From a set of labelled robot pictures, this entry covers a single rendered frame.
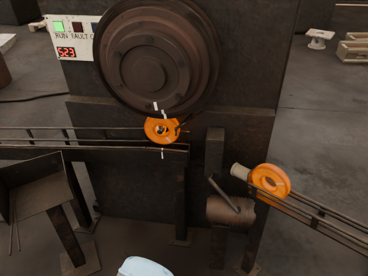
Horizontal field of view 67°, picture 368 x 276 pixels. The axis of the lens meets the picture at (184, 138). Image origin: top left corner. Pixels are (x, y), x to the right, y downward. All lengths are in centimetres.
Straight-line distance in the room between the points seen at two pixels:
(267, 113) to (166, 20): 58
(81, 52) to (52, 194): 62
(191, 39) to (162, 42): 10
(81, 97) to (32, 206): 53
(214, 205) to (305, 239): 80
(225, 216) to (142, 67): 73
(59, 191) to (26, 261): 71
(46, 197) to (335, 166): 202
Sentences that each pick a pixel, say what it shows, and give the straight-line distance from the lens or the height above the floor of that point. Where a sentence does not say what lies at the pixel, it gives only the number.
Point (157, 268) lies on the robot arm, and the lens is 61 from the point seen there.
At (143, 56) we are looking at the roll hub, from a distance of 96.
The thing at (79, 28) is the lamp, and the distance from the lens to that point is 126.
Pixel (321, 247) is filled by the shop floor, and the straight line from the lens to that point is 194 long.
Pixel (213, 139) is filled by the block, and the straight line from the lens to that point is 118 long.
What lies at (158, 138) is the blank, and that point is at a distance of 124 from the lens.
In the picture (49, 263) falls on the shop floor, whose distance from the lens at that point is 190.
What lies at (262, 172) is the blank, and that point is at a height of 75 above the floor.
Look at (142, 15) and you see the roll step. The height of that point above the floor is 129.
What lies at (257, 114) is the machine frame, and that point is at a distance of 123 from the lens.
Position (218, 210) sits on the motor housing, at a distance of 128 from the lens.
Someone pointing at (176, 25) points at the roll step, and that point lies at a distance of 96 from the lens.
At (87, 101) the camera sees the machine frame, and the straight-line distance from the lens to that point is 138.
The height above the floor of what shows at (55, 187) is 60.
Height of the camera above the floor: 153
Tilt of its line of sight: 38 degrees down
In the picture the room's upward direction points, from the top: 1 degrees counter-clockwise
